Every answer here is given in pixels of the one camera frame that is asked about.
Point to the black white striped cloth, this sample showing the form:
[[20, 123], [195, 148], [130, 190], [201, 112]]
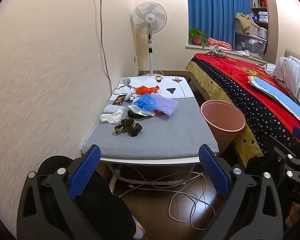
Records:
[[217, 52]]

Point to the blue white folded mat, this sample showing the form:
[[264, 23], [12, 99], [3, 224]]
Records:
[[277, 92]]

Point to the orange plastic bag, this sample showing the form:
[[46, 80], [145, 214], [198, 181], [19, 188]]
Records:
[[146, 90]]

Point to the blue plastic bag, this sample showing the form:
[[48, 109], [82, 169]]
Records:
[[146, 102]]

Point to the plaid cloth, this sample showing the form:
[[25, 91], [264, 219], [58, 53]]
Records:
[[268, 69]]

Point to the black red crab packet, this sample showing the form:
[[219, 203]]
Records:
[[119, 99]]

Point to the steel pot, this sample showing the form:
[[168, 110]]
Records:
[[263, 33]]

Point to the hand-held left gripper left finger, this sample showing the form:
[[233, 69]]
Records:
[[86, 172]]

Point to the black elastic band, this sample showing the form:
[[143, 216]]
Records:
[[132, 115]]

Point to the potted green plant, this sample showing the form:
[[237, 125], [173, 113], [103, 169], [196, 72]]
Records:
[[197, 40]]

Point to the person's right hand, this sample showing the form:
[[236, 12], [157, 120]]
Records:
[[296, 217]]

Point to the purple knitted cloth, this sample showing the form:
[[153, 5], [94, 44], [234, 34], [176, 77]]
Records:
[[165, 103]]

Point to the pink bin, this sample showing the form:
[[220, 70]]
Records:
[[222, 117]]

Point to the clear storage box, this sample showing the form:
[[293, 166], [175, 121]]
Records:
[[250, 45]]

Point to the grey white folding table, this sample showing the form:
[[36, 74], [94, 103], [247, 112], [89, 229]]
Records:
[[165, 130]]

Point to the white striped pillow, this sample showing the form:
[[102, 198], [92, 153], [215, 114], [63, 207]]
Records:
[[292, 75]]

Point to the blue curtain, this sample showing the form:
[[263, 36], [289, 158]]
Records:
[[210, 10]]

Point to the person's colourful sock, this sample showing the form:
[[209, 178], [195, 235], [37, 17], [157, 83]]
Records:
[[138, 230]]

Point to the white standing fan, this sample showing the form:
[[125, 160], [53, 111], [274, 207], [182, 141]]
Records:
[[148, 17]]

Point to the white table frame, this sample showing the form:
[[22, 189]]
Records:
[[150, 160]]

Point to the pink cloth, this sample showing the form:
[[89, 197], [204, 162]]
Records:
[[220, 44]]

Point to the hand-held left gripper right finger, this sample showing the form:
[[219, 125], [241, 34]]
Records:
[[215, 172]]

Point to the crumpled white printed paper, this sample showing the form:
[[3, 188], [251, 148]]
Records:
[[131, 97]]

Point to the bed with red blanket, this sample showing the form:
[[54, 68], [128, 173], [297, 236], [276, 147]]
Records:
[[240, 80]]

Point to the beige coat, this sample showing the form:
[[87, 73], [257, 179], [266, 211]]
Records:
[[245, 22]]

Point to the white knitted cloth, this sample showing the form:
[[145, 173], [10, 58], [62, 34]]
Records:
[[112, 108]]

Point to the black crumpled cloth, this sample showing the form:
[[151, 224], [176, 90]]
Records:
[[136, 130]]

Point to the white crumpled tissue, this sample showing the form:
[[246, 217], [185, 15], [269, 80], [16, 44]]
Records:
[[112, 117]]

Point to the black gold ribbon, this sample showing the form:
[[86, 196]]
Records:
[[122, 126]]

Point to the wooden bookshelf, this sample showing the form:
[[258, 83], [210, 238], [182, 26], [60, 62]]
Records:
[[262, 9]]

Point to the beige headboard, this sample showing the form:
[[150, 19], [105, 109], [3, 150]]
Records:
[[297, 54]]

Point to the person's black trouser leg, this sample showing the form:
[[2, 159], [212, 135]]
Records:
[[105, 205]]

